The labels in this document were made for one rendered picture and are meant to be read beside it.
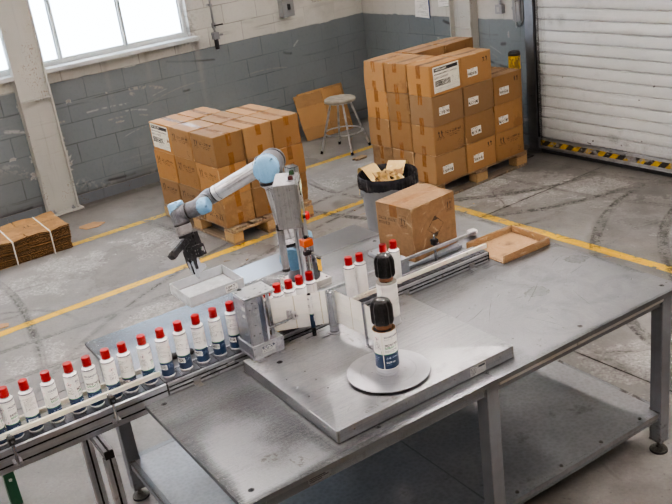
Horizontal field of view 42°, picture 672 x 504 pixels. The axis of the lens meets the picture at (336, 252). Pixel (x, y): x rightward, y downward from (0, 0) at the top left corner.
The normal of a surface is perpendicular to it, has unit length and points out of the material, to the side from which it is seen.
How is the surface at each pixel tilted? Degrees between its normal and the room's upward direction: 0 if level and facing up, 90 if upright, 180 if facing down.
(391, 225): 90
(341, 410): 0
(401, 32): 90
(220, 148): 90
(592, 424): 1
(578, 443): 2
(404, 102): 89
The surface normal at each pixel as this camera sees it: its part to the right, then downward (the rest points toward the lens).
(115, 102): 0.59, 0.24
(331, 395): -0.12, -0.92
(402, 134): -0.78, 0.32
